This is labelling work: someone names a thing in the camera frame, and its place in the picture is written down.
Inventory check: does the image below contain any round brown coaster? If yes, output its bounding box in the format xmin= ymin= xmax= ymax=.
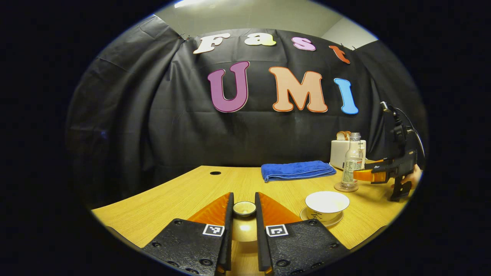
xmin=334 ymin=182 xmax=359 ymax=193

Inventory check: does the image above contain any cream saucer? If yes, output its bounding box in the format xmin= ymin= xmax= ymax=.
xmin=300 ymin=207 xmax=344 ymax=227

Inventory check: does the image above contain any white toaster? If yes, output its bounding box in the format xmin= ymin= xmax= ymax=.
xmin=330 ymin=140 xmax=367 ymax=170

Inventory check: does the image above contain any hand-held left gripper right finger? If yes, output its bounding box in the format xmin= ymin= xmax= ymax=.
xmin=255 ymin=192 xmax=349 ymax=274

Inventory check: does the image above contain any cream teacup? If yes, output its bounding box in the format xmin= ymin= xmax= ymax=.
xmin=305 ymin=191 xmax=350 ymax=222

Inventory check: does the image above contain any clear water bottle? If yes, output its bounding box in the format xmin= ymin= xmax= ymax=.
xmin=339 ymin=132 xmax=364 ymax=191

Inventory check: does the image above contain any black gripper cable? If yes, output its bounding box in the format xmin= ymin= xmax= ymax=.
xmin=394 ymin=107 xmax=426 ymax=158

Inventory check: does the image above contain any cream teacup lid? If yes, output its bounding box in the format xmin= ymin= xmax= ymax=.
xmin=230 ymin=201 xmax=258 ymax=243

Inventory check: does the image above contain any folded blue towel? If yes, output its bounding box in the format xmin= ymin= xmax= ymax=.
xmin=261 ymin=160 xmax=337 ymax=182

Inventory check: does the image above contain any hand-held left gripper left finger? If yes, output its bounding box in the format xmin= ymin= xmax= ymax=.
xmin=142 ymin=192 xmax=234 ymax=276

